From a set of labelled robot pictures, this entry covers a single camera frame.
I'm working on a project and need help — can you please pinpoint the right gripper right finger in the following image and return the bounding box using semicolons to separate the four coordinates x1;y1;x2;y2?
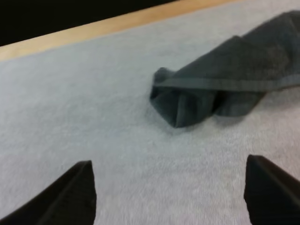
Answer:
243;154;300;225

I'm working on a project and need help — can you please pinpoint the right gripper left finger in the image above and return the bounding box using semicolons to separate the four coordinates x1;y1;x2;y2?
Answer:
0;160;97;225

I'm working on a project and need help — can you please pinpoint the crumpled grey-green towel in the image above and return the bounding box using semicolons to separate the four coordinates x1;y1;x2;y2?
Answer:
149;9;300;129

